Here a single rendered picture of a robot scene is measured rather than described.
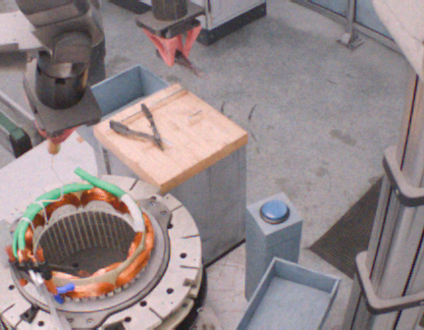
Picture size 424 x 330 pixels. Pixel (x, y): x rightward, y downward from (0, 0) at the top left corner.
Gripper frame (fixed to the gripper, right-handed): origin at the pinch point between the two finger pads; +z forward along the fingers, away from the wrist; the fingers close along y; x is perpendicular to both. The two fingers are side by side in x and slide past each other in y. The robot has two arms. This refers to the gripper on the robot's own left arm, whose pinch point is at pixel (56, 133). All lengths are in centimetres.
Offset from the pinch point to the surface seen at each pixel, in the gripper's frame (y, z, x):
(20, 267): 12.9, 5.6, -9.8
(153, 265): 15.6, 14.3, 8.4
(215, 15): -136, 162, 140
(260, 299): 25.7, 16.8, 21.1
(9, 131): -51, 78, 8
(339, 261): 8, 125, 105
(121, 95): -27, 40, 26
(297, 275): 25.2, 14.7, 27.2
